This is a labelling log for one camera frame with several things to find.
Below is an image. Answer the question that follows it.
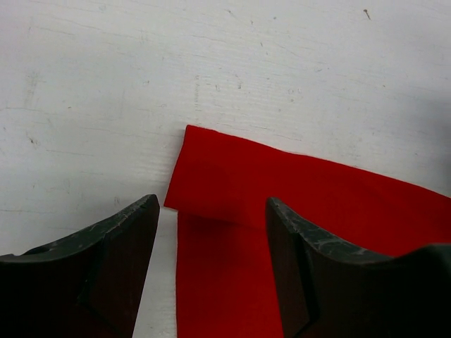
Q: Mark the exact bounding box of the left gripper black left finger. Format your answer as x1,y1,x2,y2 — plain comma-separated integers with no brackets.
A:
1,194,160,337

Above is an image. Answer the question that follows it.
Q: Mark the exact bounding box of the red t shirt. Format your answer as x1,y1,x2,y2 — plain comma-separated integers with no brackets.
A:
164,125,450,337

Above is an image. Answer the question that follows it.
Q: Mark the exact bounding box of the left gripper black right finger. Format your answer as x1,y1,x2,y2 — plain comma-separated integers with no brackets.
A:
266,198,450,337

